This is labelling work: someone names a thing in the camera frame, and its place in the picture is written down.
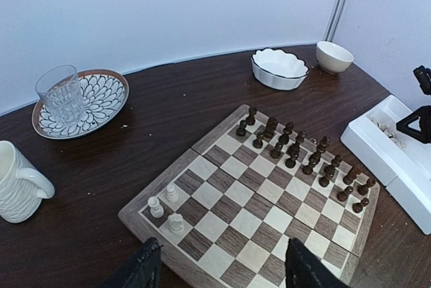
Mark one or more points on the cream round bowl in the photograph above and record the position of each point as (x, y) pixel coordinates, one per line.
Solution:
(332, 57)

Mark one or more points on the dark chess pawn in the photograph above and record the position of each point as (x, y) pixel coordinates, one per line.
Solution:
(241, 130)

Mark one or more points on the patterned brown rim plate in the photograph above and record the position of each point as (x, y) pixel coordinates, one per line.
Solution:
(105, 93)

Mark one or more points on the wooden chess board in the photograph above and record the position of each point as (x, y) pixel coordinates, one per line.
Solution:
(233, 236)

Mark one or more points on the dark chess piece corner rook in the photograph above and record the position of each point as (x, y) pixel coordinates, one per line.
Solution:
(250, 119)

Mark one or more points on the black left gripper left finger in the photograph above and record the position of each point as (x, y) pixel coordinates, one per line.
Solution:
(141, 270)

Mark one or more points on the pile of white chess pieces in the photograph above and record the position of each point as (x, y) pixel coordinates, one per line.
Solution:
(386, 130)

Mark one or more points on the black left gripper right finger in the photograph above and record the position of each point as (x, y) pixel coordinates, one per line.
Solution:
(304, 269)

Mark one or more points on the clear drinking glass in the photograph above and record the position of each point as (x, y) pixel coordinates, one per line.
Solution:
(60, 91)

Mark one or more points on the dark chess pieces row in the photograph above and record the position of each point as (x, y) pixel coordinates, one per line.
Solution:
(297, 193)

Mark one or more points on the white scalloped bowl black rim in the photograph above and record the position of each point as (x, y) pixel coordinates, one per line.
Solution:
(278, 69)

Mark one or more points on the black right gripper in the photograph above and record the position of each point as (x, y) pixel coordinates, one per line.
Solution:
(422, 114)

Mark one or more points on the white plastic divided tray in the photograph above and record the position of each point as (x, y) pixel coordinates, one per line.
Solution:
(404, 172)

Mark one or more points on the cream ceramic mug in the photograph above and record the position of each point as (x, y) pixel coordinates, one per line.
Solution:
(23, 187)

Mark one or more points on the right aluminium frame post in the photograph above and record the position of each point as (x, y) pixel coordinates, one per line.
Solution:
(334, 20)

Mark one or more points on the white chess rook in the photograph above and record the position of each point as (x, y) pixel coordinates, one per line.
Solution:
(156, 209)

